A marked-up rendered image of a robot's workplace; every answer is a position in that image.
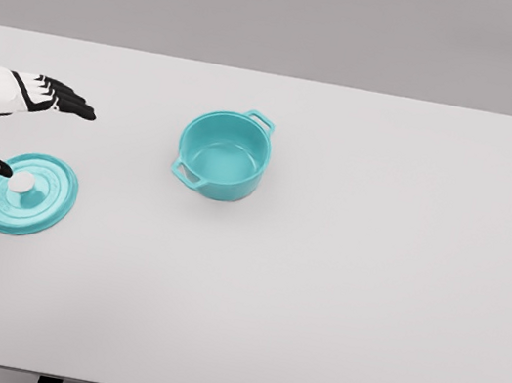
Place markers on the teal pot lid white knob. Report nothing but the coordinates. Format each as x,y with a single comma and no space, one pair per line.
35,204

